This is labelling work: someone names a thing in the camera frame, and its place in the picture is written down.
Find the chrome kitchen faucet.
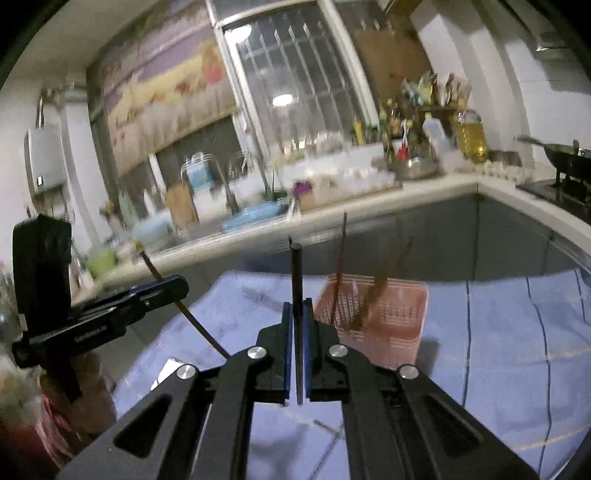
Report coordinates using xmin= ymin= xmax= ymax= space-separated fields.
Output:
xmin=180 ymin=153 xmax=240 ymax=215

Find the brown wooden chopstick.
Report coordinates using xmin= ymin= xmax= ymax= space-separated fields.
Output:
xmin=352 ymin=237 xmax=414 ymax=330

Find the white plastic jug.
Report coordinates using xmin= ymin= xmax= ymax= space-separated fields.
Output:
xmin=422 ymin=113 xmax=454 ymax=161

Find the pink perforated utensil basket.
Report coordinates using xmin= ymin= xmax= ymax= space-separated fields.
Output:
xmin=315 ymin=274 xmax=429 ymax=370

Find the blue checked table cloth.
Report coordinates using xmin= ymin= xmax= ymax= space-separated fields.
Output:
xmin=115 ymin=267 xmax=590 ymax=479

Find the smartphone with lit screen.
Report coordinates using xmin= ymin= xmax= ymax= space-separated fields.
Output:
xmin=150 ymin=358 xmax=182 ymax=391

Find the blue detergent jug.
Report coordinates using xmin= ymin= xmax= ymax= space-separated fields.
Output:
xmin=185 ymin=152 xmax=214 ymax=191

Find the dark red chopstick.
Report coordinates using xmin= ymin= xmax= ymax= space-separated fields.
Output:
xmin=329 ymin=211 xmax=348 ymax=326

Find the dark blue chopstick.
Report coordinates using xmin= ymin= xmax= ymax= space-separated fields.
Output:
xmin=134 ymin=240 xmax=233 ymax=361

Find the yellow cooking oil bottle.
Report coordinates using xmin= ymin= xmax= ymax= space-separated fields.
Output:
xmin=454 ymin=109 xmax=488 ymax=164

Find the person's left hand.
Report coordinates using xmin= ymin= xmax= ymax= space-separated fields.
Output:
xmin=39 ymin=352 xmax=117 ymax=439

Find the range hood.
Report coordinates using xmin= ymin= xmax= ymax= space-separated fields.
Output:
xmin=502 ymin=0 xmax=586 ymax=60

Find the wooden cutting board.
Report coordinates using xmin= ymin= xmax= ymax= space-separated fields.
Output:
xmin=165 ymin=183 xmax=198 ymax=228

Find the black chopstick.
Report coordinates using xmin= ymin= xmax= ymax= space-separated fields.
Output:
xmin=290 ymin=242 xmax=304 ymax=405

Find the black wok with handle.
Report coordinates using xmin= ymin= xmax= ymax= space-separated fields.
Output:
xmin=514 ymin=135 xmax=591 ymax=183

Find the white water heater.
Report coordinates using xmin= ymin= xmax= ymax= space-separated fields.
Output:
xmin=24 ymin=126 xmax=66 ymax=197

